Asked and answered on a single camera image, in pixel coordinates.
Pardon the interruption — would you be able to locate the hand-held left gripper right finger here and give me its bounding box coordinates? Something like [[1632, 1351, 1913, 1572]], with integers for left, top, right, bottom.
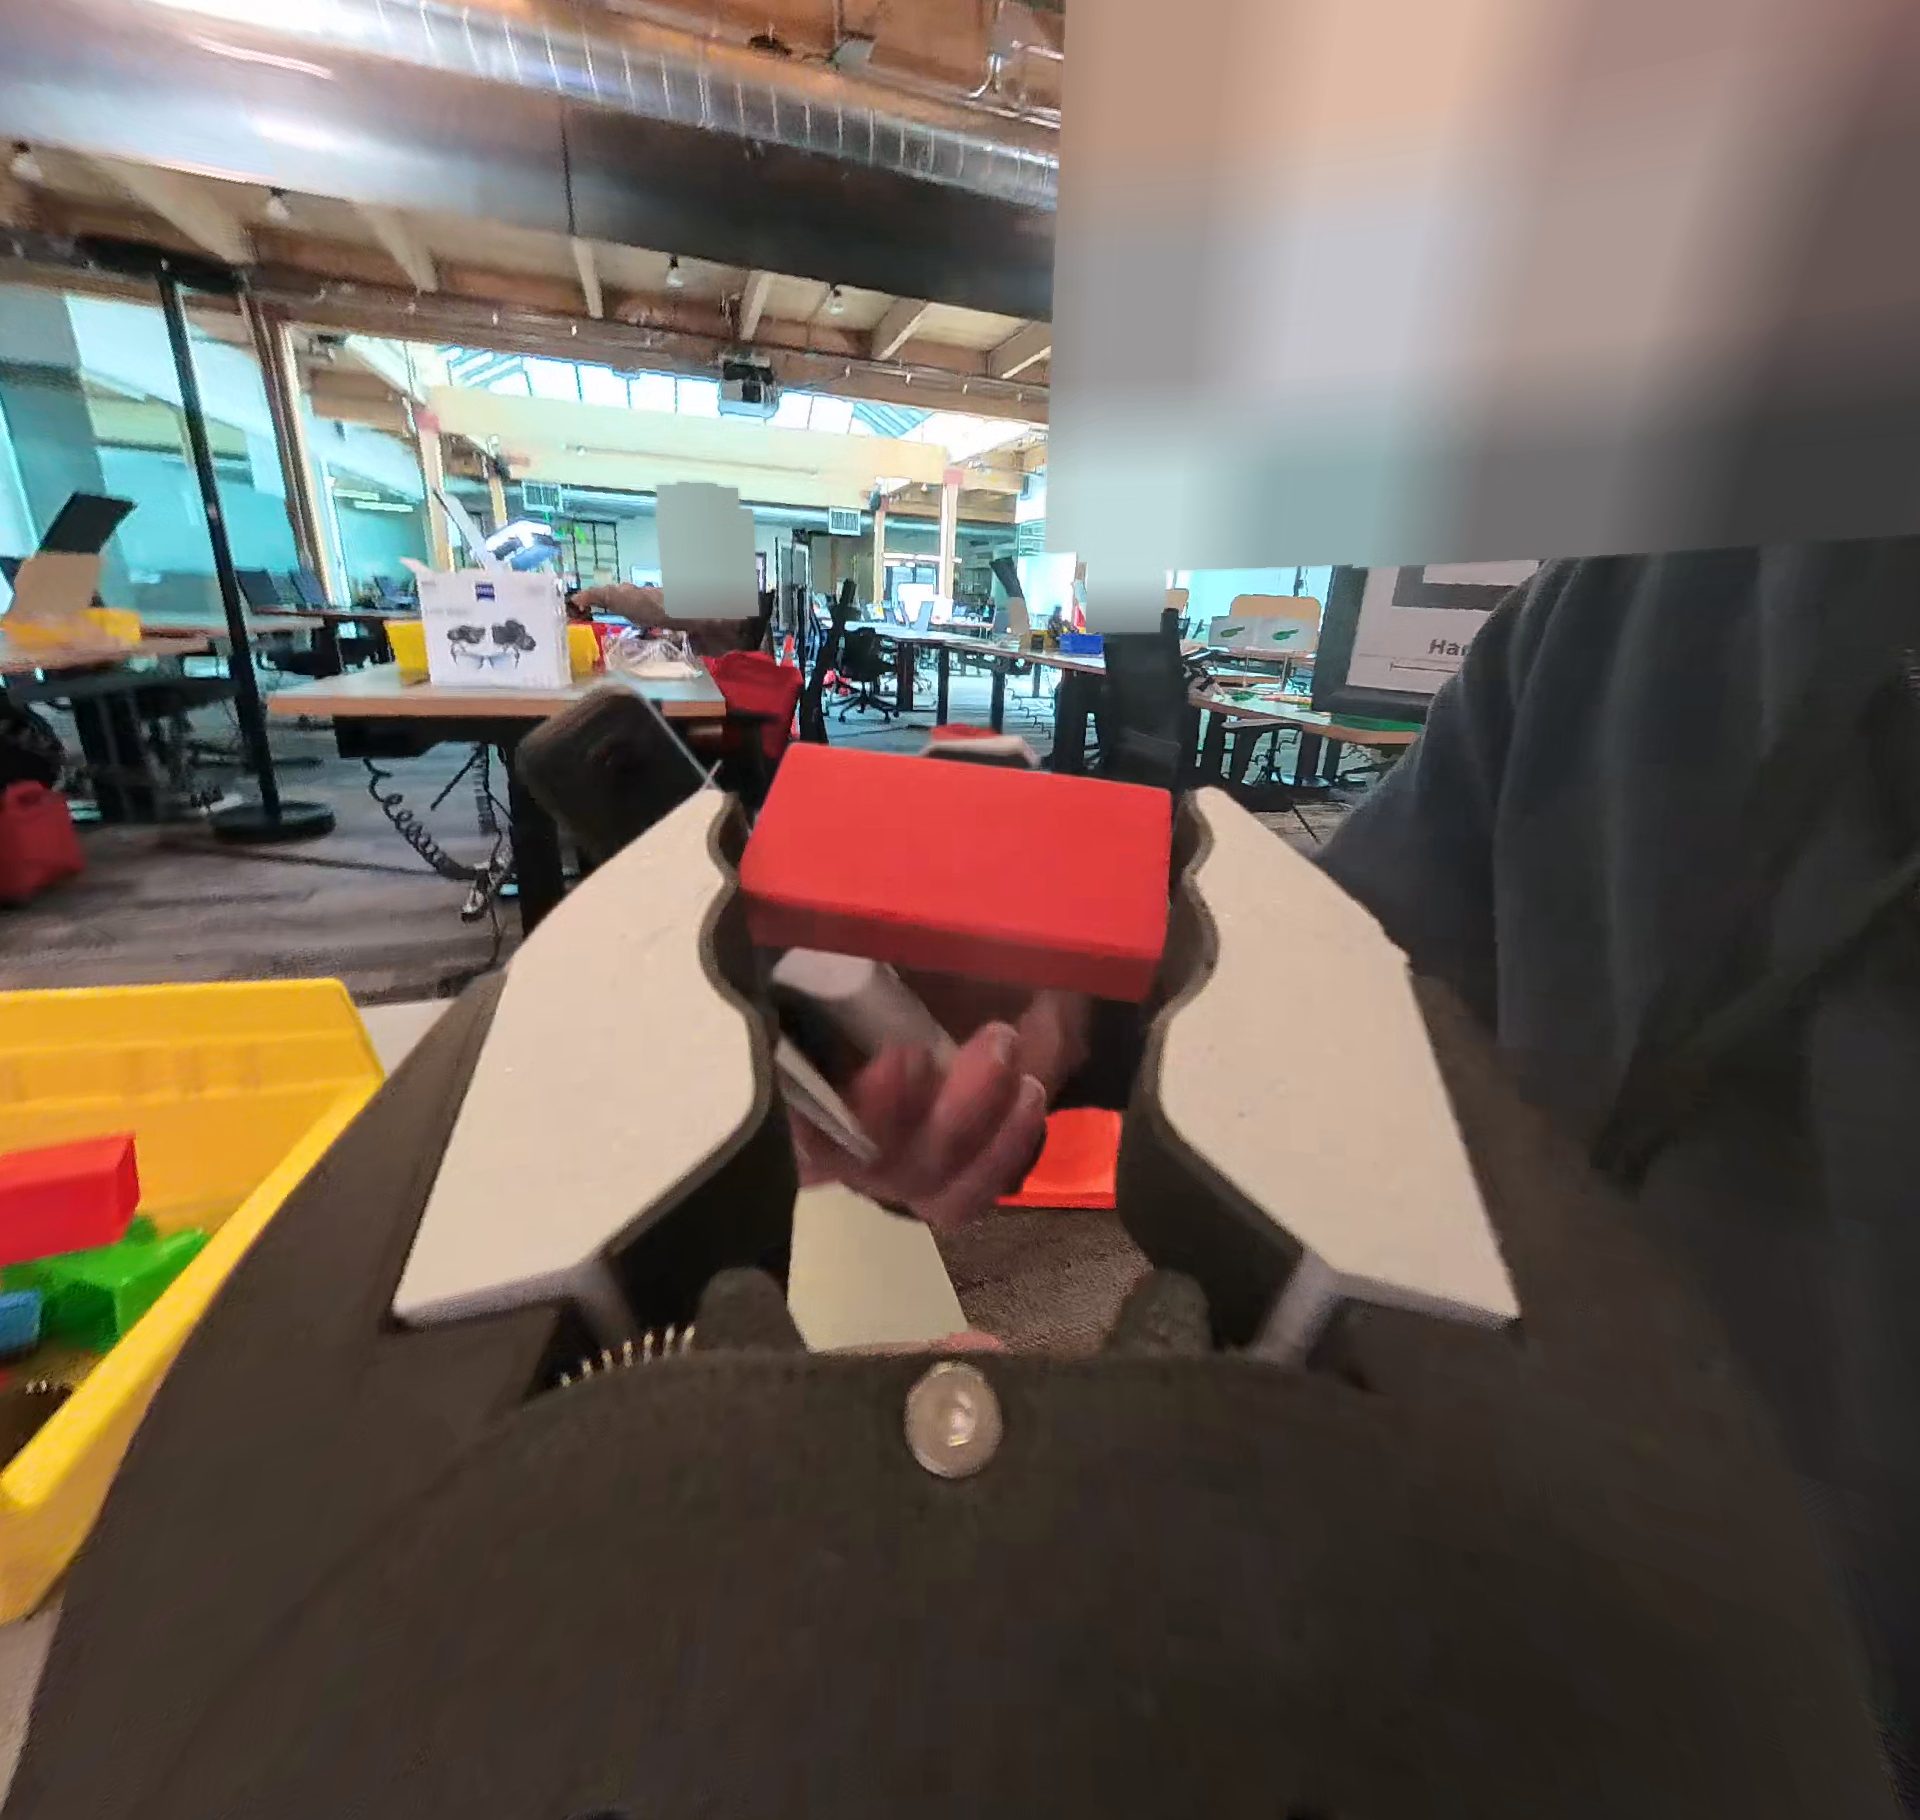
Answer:
[[1118, 787, 1524, 1351]]

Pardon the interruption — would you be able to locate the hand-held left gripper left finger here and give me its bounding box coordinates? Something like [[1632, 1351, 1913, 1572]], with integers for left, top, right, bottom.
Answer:
[[392, 789, 802, 1329]]

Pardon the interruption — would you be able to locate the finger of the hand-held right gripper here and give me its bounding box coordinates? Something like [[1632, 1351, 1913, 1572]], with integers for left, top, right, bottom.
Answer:
[[784, 1176, 970, 1355], [766, 949, 963, 1162]]

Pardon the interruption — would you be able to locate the red toy block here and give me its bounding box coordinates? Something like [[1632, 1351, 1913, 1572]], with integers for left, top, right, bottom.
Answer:
[[741, 745, 1179, 1007]]

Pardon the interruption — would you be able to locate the person's right hand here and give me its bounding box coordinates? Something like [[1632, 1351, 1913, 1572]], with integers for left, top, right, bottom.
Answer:
[[791, 988, 1090, 1238]]

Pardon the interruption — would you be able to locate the red office chair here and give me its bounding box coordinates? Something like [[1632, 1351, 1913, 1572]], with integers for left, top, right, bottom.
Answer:
[[709, 648, 810, 805]]

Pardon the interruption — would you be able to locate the long wooden table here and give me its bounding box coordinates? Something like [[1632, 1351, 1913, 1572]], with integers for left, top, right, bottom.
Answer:
[[263, 663, 731, 924]]

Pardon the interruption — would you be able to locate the white cardboard box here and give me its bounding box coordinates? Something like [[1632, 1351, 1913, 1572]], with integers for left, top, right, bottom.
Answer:
[[413, 565, 582, 694]]

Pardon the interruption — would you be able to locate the orange traffic cone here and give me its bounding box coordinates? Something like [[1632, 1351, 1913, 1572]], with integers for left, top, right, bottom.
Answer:
[[1001, 1106, 1131, 1217]]

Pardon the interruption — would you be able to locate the person's dark clothing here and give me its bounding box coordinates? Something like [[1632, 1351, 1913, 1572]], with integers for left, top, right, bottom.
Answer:
[[1315, 542, 1920, 1733]]

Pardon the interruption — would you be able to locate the yellow plastic bin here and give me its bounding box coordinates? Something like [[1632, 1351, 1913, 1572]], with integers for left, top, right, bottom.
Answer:
[[0, 977, 390, 1629]]

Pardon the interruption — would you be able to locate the framed black and white sign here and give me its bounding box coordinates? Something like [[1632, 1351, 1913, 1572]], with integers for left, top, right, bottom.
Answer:
[[1310, 559, 1549, 721]]

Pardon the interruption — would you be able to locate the green toy block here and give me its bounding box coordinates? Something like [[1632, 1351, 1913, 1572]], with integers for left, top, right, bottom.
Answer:
[[13, 1218, 217, 1351]]

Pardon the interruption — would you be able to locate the wooden desk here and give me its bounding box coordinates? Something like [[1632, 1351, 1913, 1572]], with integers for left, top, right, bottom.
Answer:
[[0, 615, 231, 817]]

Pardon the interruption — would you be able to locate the small red toy brick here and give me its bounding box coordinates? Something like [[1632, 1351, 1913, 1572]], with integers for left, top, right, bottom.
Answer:
[[0, 1135, 147, 1271]]

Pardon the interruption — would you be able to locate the red fabric bag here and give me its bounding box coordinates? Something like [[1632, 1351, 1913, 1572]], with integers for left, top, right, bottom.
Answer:
[[0, 778, 89, 911]]

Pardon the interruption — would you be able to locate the open laptop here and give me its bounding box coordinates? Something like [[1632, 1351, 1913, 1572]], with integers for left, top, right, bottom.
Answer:
[[0, 488, 140, 625]]

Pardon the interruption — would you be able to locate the silver ventilation duct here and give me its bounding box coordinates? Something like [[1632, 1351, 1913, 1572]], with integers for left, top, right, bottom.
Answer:
[[0, 0, 1061, 325]]

